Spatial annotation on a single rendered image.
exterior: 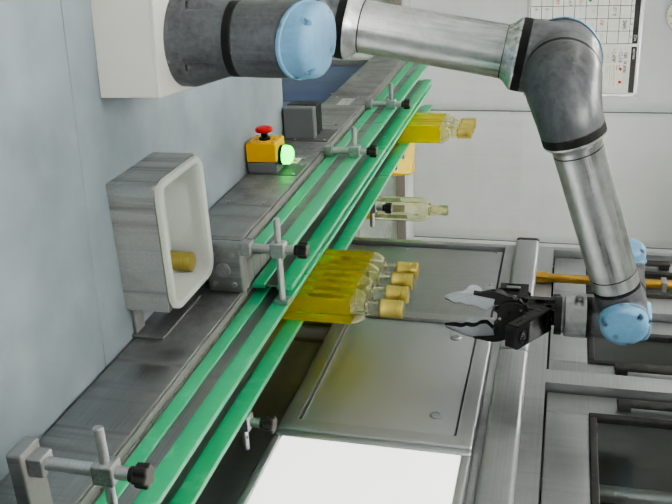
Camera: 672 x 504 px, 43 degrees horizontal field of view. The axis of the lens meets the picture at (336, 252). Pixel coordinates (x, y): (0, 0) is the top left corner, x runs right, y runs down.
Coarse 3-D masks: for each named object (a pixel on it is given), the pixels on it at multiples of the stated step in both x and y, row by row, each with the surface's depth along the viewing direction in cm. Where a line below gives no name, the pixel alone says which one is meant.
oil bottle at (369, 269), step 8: (320, 264) 177; (328, 264) 177; (336, 264) 177; (344, 264) 177; (352, 264) 176; (360, 264) 176; (368, 264) 176; (336, 272) 174; (344, 272) 174; (352, 272) 174; (360, 272) 173; (368, 272) 173; (376, 272) 174; (376, 280) 174
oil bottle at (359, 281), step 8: (312, 272) 174; (320, 272) 174; (328, 272) 174; (312, 280) 170; (320, 280) 170; (328, 280) 170; (336, 280) 170; (344, 280) 170; (352, 280) 170; (360, 280) 169; (368, 280) 170; (360, 288) 168; (368, 288) 168; (368, 296) 169
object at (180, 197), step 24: (192, 168) 148; (168, 192) 150; (192, 192) 150; (168, 216) 152; (192, 216) 151; (168, 240) 137; (192, 240) 153; (168, 264) 137; (168, 288) 139; (192, 288) 147
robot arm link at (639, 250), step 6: (630, 240) 149; (636, 240) 149; (636, 246) 147; (642, 246) 147; (636, 252) 146; (642, 252) 147; (636, 258) 146; (642, 258) 146; (636, 264) 146; (642, 264) 147; (642, 270) 147; (642, 276) 145; (642, 282) 143
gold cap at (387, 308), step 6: (384, 300) 164; (390, 300) 164; (384, 306) 163; (390, 306) 163; (396, 306) 162; (402, 306) 163; (384, 312) 163; (390, 312) 163; (396, 312) 162; (402, 312) 163
